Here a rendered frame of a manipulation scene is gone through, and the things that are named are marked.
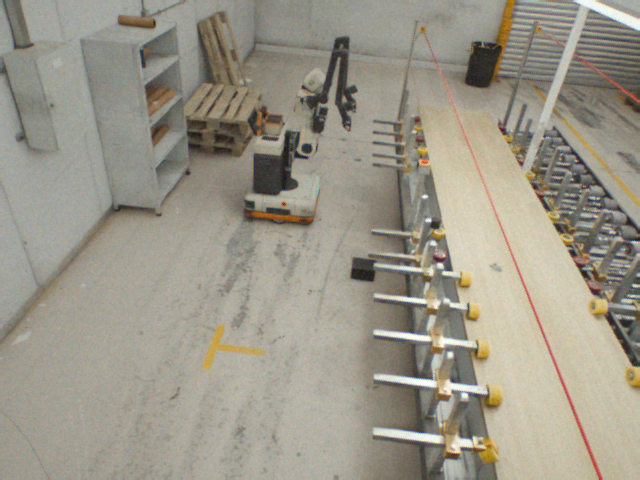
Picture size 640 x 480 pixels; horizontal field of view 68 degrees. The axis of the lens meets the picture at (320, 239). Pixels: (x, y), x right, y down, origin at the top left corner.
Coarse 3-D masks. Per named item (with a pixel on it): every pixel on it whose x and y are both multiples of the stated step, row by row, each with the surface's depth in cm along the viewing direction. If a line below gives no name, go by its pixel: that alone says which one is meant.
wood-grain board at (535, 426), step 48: (432, 144) 412; (480, 144) 420; (480, 192) 346; (528, 192) 352; (480, 240) 294; (528, 240) 299; (480, 288) 256; (528, 288) 259; (576, 288) 262; (480, 336) 226; (528, 336) 229; (576, 336) 231; (480, 384) 203; (528, 384) 205; (576, 384) 207; (624, 384) 209; (528, 432) 186; (576, 432) 187; (624, 432) 189
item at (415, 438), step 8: (376, 432) 174; (384, 432) 174; (392, 432) 174; (400, 432) 175; (408, 432) 175; (392, 440) 174; (400, 440) 174; (408, 440) 173; (416, 440) 173; (424, 440) 173; (432, 440) 173; (440, 440) 173; (464, 440) 174; (464, 448) 173; (472, 448) 172
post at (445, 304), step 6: (444, 300) 205; (444, 306) 205; (450, 306) 205; (438, 312) 210; (444, 312) 207; (438, 318) 210; (444, 318) 209; (438, 324) 212; (438, 330) 214; (426, 348) 226; (426, 354) 224; (432, 354) 223; (426, 360) 226; (432, 360) 225; (426, 366) 228
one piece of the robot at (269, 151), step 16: (288, 128) 446; (256, 144) 411; (272, 144) 410; (288, 144) 431; (256, 160) 420; (272, 160) 418; (288, 160) 442; (256, 176) 429; (272, 176) 428; (288, 176) 442; (272, 192) 437
